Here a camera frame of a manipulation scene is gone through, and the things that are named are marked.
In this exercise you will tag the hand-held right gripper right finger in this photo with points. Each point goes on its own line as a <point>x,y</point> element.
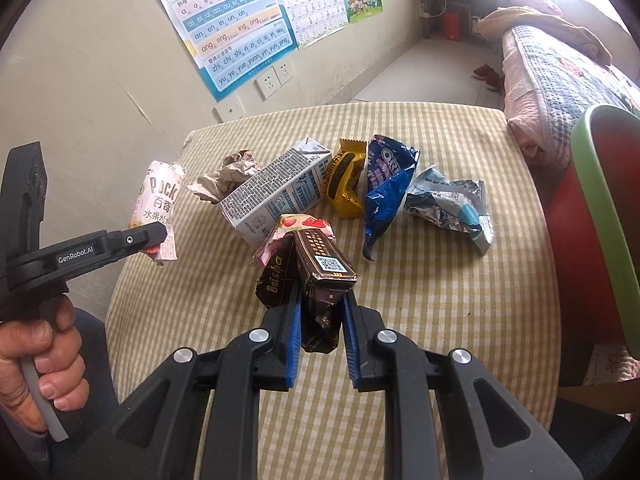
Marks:
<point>352,350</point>

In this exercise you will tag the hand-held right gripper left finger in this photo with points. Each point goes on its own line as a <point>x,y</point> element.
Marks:
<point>295,345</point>

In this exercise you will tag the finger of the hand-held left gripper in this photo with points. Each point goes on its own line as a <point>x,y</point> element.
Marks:
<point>135,239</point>

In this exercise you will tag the cream red print wrapper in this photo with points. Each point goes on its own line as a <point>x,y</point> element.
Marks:
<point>160,200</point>

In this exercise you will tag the dark brown snack wrapper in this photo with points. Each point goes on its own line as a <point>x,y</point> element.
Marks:
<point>320,260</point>

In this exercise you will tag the brown paper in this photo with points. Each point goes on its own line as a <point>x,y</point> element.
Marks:
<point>225,177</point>

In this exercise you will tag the pink white snack wrapper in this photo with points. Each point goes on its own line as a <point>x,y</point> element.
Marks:
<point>290,224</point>

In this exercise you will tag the white blue milk carton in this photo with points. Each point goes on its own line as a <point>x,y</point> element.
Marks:
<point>280,185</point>

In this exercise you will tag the blue cookie wrapper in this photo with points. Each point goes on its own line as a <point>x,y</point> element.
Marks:
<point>387,185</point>

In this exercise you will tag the yellow snack wrapper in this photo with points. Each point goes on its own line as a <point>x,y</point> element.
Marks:
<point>345,180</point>

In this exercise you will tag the silver blue wrapper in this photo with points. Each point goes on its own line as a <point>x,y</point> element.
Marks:
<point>445,205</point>

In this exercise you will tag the red bin green rim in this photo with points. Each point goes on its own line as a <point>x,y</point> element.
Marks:
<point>585,260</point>

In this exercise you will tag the person's left hand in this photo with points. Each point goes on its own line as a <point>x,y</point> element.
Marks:
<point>30,350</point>

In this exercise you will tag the person's dark clothing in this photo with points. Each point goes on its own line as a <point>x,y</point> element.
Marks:
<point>97,360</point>

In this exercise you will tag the pink floral cushion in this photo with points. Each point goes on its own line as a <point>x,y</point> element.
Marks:
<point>612,365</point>

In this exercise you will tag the pink bedspread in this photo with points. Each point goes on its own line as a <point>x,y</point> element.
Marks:
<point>525,110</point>

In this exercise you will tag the red shoe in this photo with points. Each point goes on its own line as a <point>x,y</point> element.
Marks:
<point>482,71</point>
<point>493,81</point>

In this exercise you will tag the red box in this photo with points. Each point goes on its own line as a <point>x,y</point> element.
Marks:
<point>452,25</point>

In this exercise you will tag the white power strip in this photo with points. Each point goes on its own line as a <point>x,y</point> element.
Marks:
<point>425,11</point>

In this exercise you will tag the bed with patterned quilt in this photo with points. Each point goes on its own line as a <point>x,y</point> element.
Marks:
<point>570,80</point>

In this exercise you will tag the tan blanket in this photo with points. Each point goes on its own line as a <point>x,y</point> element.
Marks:
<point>540,30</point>

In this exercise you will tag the white round-port wall plate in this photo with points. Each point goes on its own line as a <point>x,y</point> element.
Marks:
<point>230,110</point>

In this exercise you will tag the white wall socket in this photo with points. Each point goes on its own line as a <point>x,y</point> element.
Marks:
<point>268,83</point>
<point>286,72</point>

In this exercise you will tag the blue bordered wall poster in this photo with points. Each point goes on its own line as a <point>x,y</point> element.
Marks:
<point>225,20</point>

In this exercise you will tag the white chart wall poster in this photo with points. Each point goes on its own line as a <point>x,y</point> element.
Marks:
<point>310,0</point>

